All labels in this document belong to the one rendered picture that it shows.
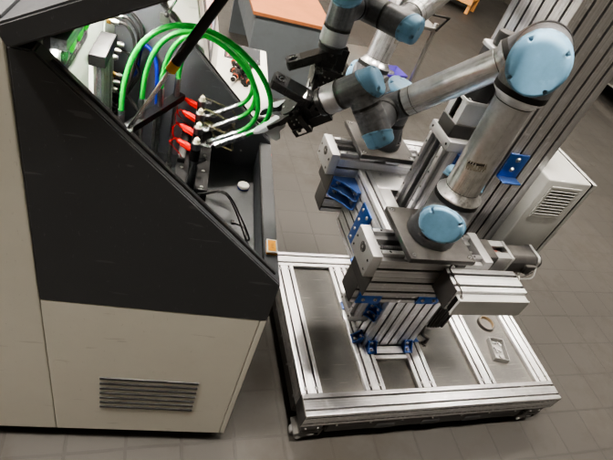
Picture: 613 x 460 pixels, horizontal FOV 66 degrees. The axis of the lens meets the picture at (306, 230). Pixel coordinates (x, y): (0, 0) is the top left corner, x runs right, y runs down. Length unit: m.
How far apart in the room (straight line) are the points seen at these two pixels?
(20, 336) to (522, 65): 1.38
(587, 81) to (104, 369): 1.61
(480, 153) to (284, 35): 2.97
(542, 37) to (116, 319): 1.19
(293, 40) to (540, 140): 2.70
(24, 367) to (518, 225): 1.62
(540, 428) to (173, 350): 1.90
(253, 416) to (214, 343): 0.72
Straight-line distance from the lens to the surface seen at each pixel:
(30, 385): 1.74
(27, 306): 1.40
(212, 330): 1.39
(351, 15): 1.32
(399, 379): 2.17
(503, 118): 1.11
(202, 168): 1.49
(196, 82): 1.63
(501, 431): 2.60
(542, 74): 1.06
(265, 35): 3.93
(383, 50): 1.73
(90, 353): 1.53
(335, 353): 2.10
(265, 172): 1.59
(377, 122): 1.19
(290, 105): 1.27
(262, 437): 2.08
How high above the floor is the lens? 1.86
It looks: 40 degrees down
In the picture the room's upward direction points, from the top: 21 degrees clockwise
